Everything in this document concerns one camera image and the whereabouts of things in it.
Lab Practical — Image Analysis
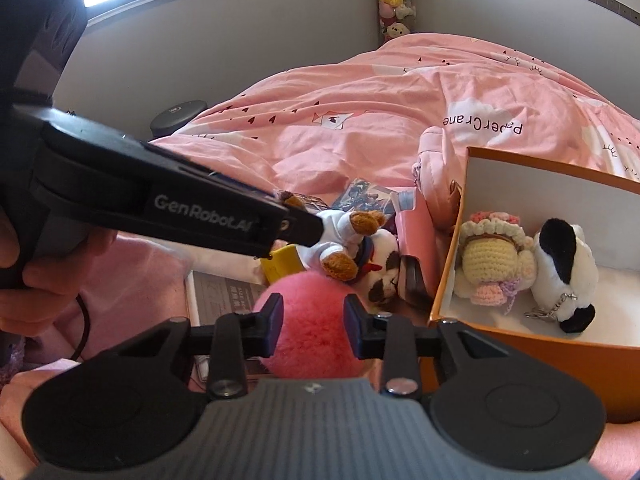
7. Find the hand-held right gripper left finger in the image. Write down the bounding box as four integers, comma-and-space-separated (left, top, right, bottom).
115, 292, 285, 401

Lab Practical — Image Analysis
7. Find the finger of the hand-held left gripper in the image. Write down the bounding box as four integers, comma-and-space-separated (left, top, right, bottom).
199, 171, 295, 209
254, 199, 327, 258

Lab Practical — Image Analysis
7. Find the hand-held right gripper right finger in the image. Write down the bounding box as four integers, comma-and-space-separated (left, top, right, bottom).
342, 294, 501, 396

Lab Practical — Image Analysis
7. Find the pink fluffy pompom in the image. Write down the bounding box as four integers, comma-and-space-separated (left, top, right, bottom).
252, 272, 386, 381

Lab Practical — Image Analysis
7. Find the small yellow toy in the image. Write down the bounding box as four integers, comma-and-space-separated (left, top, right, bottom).
260, 245, 313, 286

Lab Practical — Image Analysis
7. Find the brown bear plush sailor outfit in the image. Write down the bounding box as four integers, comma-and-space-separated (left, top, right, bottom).
275, 190, 436, 313

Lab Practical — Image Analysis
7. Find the dark illustrated card box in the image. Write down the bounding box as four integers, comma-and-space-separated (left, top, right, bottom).
332, 177, 396, 221

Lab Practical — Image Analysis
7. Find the pink wallet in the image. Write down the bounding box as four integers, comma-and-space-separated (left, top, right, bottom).
395, 205, 443, 308

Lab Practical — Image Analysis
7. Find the orange cardboard box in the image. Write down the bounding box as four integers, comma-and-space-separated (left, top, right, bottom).
427, 146, 640, 426

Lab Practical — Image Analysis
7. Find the person's left hand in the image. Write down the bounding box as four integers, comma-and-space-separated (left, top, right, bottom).
0, 210, 118, 341

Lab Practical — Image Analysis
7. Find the black round device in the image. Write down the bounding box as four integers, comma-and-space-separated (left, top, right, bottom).
150, 100, 208, 138

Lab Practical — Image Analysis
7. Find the pink printed blanket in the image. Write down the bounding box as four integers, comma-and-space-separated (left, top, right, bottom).
0, 32, 640, 480

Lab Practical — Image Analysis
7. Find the pink pouch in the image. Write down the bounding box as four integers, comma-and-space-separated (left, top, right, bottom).
412, 126, 468, 228

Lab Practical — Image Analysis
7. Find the cream crochet doll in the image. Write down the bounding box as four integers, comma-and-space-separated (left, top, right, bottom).
454, 210, 537, 316

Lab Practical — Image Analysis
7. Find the black and white dog plush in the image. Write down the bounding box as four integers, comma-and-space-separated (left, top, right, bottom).
524, 217, 601, 336

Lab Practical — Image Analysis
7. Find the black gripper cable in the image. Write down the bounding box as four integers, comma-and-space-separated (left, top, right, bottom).
70, 294, 92, 361

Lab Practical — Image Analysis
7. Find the grey wall switch panel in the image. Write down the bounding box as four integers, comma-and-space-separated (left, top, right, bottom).
582, 0, 640, 18

